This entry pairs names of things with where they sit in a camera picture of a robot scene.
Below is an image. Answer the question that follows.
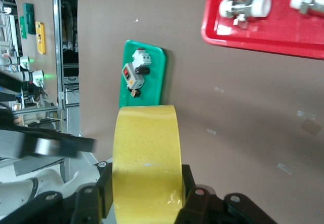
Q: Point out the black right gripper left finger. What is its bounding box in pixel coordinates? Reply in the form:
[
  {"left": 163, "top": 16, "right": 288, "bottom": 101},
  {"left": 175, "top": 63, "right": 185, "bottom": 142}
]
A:
[{"left": 15, "top": 162, "right": 114, "bottom": 224}]

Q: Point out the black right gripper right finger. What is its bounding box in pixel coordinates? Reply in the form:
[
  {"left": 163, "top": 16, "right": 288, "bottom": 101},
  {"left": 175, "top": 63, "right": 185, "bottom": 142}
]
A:
[{"left": 174, "top": 164, "right": 279, "bottom": 224}]

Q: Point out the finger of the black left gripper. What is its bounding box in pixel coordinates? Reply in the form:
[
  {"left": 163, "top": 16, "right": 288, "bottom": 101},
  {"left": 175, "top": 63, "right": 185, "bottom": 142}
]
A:
[{"left": 24, "top": 134, "right": 97, "bottom": 159}]

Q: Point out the yellow packing tape roll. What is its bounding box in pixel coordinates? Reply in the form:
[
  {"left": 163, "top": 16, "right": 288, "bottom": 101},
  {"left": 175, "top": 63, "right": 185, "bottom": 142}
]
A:
[{"left": 112, "top": 104, "right": 183, "bottom": 224}]

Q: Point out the yellow plastic tray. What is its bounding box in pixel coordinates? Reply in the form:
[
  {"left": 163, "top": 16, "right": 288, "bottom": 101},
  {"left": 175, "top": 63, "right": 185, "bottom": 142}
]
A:
[{"left": 34, "top": 21, "right": 47, "bottom": 55}]

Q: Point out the dark green plastic tray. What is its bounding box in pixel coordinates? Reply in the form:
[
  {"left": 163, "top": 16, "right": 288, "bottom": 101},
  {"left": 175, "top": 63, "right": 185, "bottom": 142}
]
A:
[
  {"left": 19, "top": 16, "right": 27, "bottom": 39},
  {"left": 22, "top": 3, "right": 36, "bottom": 35}
]

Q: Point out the brown tape patch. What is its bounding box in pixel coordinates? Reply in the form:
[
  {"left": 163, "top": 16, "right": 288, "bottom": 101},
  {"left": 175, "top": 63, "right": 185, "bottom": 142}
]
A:
[{"left": 300, "top": 119, "right": 321, "bottom": 136}]

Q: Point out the wide red plastic tray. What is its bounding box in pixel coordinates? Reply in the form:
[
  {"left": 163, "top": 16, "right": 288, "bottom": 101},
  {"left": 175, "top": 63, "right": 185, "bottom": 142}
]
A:
[{"left": 201, "top": 0, "right": 324, "bottom": 60}]

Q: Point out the round black buzzer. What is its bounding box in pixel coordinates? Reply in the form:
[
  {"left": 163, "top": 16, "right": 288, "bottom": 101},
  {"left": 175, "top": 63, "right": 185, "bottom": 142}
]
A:
[{"left": 135, "top": 66, "right": 151, "bottom": 76}]

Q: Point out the white circuit breaker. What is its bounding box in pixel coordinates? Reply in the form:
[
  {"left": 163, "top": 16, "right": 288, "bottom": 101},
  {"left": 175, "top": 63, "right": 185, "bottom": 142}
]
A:
[{"left": 131, "top": 48, "right": 153, "bottom": 69}]

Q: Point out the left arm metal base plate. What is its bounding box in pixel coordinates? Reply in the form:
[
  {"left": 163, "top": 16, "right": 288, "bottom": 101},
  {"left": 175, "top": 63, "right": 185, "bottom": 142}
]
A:
[{"left": 14, "top": 155, "right": 65, "bottom": 177}]

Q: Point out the aluminium frame crossbar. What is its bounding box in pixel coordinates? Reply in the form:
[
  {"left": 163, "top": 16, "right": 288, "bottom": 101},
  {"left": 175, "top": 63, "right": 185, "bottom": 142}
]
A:
[{"left": 11, "top": 103, "right": 79, "bottom": 115}]

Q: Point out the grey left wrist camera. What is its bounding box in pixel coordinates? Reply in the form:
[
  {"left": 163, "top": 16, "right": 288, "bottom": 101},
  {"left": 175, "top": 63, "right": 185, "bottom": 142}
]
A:
[{"left": 0, "top": 129, "right": 25, "bottom": 159}]

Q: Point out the aluminium frame post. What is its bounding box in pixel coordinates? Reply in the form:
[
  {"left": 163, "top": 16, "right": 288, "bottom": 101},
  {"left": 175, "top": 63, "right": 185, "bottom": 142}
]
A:
[{"left": 51, "top": 0, "right": 67, "bottom": 123}]

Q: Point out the grey on-off switch box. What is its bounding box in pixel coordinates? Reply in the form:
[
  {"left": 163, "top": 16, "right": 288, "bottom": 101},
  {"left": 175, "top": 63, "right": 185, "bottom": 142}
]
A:
[{"left": 121, "top": 62, "right": 146, "bottom": 89}]

